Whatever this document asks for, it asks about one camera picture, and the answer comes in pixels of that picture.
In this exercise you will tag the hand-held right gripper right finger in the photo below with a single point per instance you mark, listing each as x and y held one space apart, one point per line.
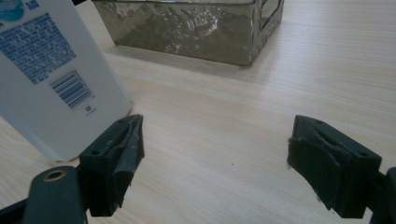
330 168

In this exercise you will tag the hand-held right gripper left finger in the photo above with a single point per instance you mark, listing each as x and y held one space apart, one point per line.
109 168

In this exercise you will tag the white bottle with blue print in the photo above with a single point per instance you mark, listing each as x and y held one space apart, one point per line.
46 77

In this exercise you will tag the clear plastic storage box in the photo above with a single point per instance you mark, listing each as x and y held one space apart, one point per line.
193 29

